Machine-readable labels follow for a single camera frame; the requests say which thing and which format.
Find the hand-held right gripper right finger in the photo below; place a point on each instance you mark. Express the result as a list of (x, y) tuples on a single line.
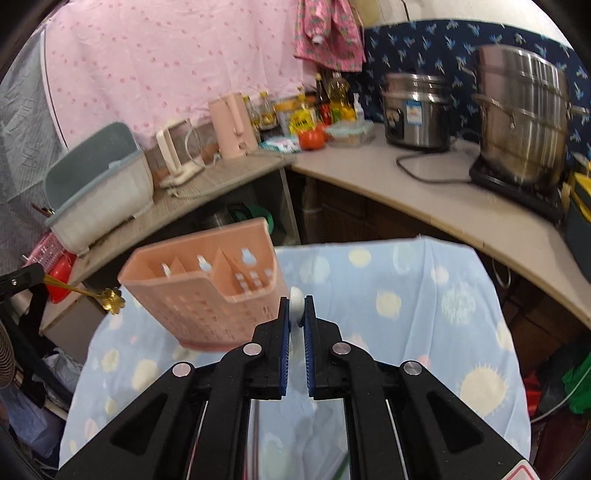
[(308, 350)]

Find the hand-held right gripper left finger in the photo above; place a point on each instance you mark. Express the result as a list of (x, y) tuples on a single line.
[(284, 350)]

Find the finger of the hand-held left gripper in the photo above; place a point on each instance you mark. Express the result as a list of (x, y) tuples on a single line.
[(18, 280)]

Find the white ceramic spoon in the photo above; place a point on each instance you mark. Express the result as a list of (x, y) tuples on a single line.
[(296, 299)]

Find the gold flower-shaped spoon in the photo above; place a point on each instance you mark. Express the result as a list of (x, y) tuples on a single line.
[(113, 300)]

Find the pink plastic utensil holder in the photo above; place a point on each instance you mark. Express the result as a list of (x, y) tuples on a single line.
[(194, 304)]

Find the pink plastic basket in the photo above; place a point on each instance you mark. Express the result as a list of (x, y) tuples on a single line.
[(44, 251)]

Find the red plastic bowl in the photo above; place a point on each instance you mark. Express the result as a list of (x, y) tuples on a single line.
[(60, 277)]

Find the dark chopsticks bundle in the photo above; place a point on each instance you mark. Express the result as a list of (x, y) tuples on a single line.
[(44, 211)]

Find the light blue sun-print cloth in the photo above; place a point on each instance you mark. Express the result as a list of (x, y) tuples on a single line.
[(392, 323)]

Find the white dish bin blue lid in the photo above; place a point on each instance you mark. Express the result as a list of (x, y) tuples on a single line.
[(106, 189)]

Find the grey patterned curtain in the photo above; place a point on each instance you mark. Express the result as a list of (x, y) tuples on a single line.
[(23, 138)]

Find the white clear jug appliance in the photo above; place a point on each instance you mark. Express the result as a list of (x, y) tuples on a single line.
[(168, 147)]

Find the blue wet wipes pack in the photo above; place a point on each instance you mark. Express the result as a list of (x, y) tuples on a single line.
[(279, 145)]

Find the red tomato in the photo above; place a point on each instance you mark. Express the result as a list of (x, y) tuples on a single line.
[(311, 138)]

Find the clear food container green lid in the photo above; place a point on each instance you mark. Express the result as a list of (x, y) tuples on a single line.
[(351, 134)]

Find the red plastic bag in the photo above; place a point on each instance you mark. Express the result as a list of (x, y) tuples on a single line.
[(532, 397)]

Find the pink electric kettle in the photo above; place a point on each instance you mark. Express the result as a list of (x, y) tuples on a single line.
[(231, 127)]

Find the yellow lid can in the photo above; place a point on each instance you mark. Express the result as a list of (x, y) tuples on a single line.
[(285, 117)]

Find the small yellow-cap bottle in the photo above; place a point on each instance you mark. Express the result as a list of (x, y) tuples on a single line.
[(266, 113), (251, 120)]

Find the yellow seasoning bottle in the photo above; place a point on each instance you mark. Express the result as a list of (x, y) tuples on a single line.
[(304, 117)]

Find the white pump bottle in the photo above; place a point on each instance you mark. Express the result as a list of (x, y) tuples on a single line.
[(358, 110)]

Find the dark sauce bottle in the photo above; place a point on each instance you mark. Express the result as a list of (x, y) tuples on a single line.
[(322, 99)]

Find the black induction cooker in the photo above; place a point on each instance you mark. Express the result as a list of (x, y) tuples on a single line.
[(508, 191)]

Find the pink dotted curtain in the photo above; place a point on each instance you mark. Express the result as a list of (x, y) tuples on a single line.
[(161, 69)]

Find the cooking oil bottle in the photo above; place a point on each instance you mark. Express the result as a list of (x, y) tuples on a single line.
[(339, 97)]

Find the steel rice cooker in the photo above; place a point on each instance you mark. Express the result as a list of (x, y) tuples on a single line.
[(415, 115)]

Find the green plastic bag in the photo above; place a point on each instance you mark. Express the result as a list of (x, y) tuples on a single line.
[(579, 383)]

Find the steel steamer pot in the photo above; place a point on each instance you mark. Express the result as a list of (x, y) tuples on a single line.
[(521, 120)]

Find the pink floral apron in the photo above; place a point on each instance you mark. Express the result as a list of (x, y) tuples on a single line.
[(330, 32)]

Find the navy leaf-print cloth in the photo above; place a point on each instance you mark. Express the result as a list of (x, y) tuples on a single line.
[(429, 46)]

